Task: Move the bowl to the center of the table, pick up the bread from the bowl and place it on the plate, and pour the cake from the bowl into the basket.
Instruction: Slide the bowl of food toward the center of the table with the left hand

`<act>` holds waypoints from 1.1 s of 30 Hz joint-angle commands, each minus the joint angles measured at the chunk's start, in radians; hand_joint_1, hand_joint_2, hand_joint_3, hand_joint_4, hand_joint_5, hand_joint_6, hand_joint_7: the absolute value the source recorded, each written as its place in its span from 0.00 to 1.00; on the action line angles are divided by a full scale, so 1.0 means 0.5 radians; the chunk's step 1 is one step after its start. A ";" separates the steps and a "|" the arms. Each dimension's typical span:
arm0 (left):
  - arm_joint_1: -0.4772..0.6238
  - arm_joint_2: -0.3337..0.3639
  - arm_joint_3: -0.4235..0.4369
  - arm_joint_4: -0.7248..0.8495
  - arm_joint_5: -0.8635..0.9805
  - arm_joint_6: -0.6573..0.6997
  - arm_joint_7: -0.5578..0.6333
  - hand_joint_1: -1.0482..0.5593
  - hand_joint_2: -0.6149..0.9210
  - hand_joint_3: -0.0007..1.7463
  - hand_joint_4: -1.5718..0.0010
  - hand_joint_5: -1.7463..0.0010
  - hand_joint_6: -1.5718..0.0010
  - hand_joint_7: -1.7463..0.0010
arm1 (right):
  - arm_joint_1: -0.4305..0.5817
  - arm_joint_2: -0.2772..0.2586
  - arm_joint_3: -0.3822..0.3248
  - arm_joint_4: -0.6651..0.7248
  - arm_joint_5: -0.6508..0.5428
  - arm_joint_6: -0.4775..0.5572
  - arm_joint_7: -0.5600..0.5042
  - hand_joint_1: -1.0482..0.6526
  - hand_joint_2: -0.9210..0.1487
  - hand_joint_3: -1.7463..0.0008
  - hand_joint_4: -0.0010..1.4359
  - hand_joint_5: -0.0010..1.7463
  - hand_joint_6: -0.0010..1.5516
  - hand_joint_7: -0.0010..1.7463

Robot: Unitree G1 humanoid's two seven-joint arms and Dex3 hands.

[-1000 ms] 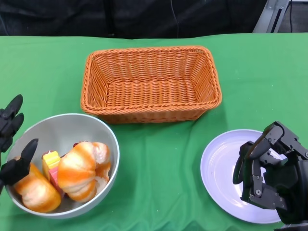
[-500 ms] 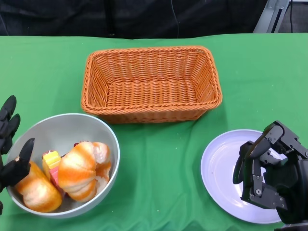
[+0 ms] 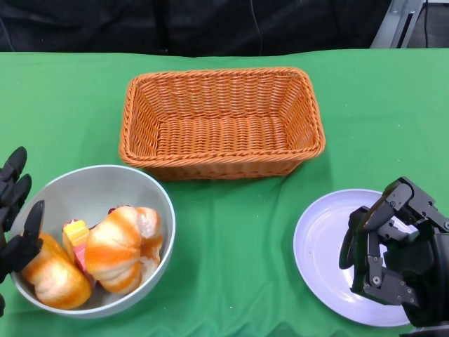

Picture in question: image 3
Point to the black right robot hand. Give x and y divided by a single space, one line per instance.
428 259

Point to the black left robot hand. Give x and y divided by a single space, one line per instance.
21 252

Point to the long orange striped bread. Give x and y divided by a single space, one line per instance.
52 277

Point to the round orange croissant bread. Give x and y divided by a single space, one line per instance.
112 249

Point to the pale grey-green bowl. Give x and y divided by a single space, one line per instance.
98 186

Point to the yellow and pink cake slice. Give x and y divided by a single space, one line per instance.
75 235

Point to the white round plate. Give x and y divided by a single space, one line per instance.
315 245

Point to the orange wicker basket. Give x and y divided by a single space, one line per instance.
221 140

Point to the green tablecloth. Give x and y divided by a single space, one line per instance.
52 105

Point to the black backdrop cloth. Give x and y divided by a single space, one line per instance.
105 24

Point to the silver aluminium frame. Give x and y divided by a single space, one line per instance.
387 31

